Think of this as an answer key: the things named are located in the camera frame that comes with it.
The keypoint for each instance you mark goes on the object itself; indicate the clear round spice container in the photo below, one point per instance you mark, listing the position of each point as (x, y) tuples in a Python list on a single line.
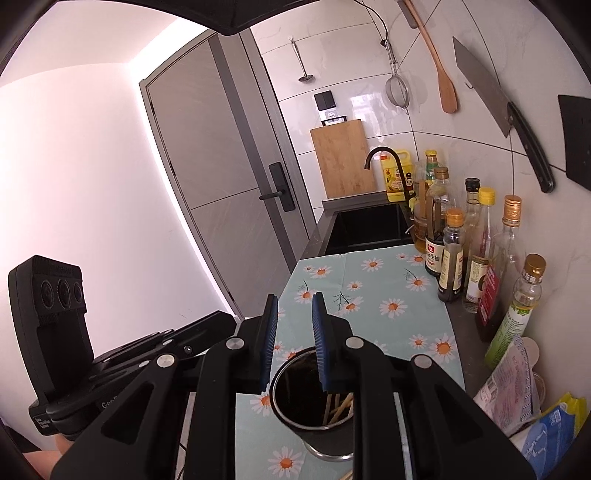
[(533, 353)]

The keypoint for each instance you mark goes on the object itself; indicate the yellow detergent bottle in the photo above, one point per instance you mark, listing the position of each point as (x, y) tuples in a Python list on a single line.
[(395, 180)]

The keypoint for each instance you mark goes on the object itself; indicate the wooden cutting board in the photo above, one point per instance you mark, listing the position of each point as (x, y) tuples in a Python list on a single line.
[(344, 159)]

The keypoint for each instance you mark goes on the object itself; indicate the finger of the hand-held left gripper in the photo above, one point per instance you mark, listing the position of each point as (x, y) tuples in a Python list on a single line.
[(207, 330), (138, 344)]

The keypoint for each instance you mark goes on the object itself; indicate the black cap glass bottle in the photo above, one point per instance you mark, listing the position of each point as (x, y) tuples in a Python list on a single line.
[(472, 203)]

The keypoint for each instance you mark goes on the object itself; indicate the yellow cap vinegar bottle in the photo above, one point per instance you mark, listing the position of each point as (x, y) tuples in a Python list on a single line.
[(478, 277)]

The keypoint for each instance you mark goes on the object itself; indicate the amber glass jar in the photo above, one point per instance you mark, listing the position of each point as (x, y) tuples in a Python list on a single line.
[(419, 235)]

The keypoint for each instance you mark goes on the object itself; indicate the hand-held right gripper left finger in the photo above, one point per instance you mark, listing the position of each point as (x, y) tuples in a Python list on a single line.
[(270, 346)]

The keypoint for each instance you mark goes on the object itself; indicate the gold cap red label bottle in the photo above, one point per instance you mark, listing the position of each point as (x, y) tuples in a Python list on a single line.
[(491, 295)]

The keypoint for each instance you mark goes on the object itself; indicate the black faucet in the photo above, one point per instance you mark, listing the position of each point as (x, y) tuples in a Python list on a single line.
[(378, 150)]

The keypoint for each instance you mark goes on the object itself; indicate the black kitchen sink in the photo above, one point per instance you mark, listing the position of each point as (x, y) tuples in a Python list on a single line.
[(369, 228)]

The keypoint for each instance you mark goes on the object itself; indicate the wooden spatula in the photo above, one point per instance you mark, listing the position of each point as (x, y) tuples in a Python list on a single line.
[(447, 92)]

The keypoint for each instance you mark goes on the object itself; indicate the person's left forearm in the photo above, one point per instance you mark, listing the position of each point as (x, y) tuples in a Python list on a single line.
[(44, 464)]

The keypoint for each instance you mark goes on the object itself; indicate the metal ladle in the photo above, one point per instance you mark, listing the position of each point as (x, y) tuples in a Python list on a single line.
[(304, 77)]

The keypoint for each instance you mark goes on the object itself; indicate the blue and white salt bag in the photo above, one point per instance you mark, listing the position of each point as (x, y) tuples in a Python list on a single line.
[(549, 434)]

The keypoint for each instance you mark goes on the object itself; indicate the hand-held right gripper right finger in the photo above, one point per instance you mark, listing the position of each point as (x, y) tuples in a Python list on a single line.
[(322, 350)]

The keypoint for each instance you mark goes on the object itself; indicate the daisy print tablecloth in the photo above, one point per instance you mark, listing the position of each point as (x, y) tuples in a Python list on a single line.
[(369, 286)]

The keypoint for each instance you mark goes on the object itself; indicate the bunch of wooden chopsticks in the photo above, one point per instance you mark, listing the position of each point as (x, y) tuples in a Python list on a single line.
[(339, 408)]

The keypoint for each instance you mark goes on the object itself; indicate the metal mesh strainer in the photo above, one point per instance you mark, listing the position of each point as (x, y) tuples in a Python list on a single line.
[(398, 92)]

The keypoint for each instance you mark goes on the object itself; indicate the clear bag with pink print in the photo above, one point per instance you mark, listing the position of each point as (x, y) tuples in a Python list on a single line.
[(508, 387)]

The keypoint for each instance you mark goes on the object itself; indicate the gold cap clear oil bottle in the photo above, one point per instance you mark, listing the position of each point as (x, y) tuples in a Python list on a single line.
[(512, 318)]

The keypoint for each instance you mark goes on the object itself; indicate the black cylindrical utensil holder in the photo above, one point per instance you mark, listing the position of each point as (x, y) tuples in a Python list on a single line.
[(300, 392)]

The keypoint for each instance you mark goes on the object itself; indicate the soy sauce bottle white label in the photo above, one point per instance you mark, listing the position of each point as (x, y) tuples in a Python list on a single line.
[(434, 261)]

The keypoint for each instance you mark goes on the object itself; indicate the black wall-mounted panel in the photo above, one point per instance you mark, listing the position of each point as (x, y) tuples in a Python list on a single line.
[(577, 138)]

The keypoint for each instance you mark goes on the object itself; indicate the grey door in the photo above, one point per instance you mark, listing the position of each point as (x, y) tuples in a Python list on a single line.
[(207, 161)]

